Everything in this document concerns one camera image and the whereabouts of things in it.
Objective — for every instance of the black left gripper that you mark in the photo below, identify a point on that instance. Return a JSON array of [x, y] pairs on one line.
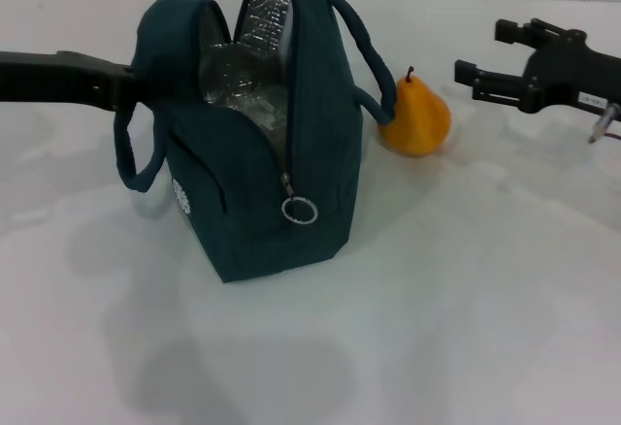
[[58, 78]]

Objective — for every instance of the dark teal lunch bag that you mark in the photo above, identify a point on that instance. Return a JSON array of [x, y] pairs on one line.
[[252, 231]]

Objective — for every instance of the yellow pear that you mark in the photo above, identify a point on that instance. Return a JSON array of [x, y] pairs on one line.
[[417, 119]]

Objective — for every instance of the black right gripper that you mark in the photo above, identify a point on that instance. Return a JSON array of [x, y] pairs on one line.
[[567, 75]]

